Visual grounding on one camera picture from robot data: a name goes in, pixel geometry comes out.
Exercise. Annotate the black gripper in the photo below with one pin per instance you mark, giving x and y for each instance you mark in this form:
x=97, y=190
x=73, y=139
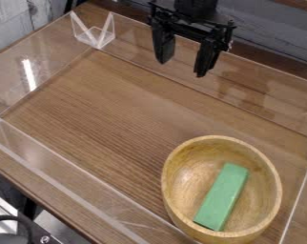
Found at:
x=195, y=20

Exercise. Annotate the green rectangular block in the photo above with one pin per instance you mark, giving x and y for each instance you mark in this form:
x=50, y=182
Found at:
x=222, y=197

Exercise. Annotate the clear acrylic corner bracket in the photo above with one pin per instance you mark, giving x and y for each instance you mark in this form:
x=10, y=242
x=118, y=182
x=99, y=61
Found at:
x=97, y=37

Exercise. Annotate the brown wooden bowl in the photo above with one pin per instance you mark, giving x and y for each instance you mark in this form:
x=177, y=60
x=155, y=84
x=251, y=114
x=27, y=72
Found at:
x=190, y=171

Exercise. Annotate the clear acrylic barrier wall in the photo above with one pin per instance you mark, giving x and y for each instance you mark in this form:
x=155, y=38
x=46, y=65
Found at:
x=91, y=118

